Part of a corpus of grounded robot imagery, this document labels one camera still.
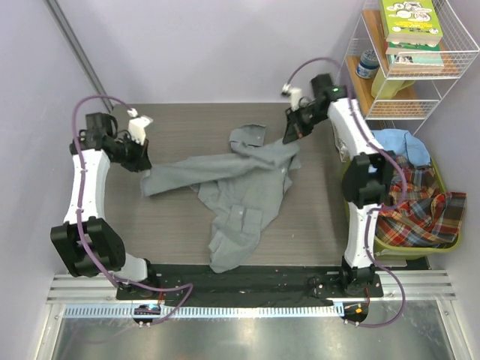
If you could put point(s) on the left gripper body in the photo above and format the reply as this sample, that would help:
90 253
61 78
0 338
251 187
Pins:
127 148

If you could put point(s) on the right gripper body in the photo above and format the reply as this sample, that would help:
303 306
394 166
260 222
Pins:
308 117

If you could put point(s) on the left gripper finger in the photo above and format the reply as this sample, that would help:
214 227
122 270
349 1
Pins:
134 165
144 161

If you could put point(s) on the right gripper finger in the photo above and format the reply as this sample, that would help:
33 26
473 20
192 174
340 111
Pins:
292 117
291 135

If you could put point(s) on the grey long sleeve shirt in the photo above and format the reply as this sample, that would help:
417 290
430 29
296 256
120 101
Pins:
244 188

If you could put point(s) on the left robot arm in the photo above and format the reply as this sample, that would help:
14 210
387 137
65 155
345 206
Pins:
86 243

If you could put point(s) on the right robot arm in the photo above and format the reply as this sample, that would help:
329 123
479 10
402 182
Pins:
364 184

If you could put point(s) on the plastic wrapped paper packet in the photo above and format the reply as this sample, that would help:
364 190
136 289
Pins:
341 146

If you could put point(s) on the yellow green cloth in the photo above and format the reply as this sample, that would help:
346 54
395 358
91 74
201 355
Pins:
385 89

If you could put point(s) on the small blue white jar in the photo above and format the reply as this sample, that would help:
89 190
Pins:
368 64

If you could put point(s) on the light blue shirt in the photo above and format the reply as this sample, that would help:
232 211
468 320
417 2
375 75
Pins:
404 144

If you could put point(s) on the lower stacked book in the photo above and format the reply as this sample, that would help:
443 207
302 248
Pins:
415 54

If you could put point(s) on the green book on top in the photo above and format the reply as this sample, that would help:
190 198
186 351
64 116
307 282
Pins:
414 22

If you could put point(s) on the plaid shirt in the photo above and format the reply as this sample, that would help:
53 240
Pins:
427 217

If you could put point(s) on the green laundry basket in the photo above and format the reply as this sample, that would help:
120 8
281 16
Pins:
380 249

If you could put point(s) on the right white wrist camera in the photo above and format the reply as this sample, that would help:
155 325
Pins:
293 93

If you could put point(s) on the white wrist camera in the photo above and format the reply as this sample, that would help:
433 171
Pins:
293 93
137 126

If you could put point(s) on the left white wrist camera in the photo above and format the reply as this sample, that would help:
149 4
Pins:
137 126

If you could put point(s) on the white wire shelf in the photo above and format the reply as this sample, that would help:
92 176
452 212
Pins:
418 101

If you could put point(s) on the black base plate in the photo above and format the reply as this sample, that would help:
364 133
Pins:
261 287

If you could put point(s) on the aluminium rail frame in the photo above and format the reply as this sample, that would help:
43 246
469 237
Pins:
96 297

